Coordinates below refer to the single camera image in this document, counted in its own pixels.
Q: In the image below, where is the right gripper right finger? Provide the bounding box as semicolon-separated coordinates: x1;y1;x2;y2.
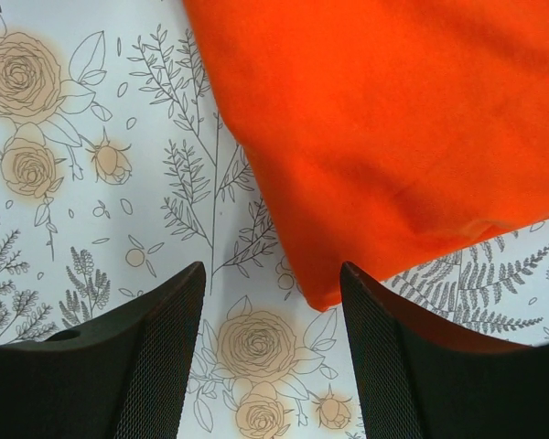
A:
339;262;549;438

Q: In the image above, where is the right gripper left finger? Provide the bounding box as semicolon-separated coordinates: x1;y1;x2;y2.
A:
0;262;206;438

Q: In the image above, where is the orange t shirt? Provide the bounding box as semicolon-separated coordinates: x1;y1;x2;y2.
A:
185;1;549;311

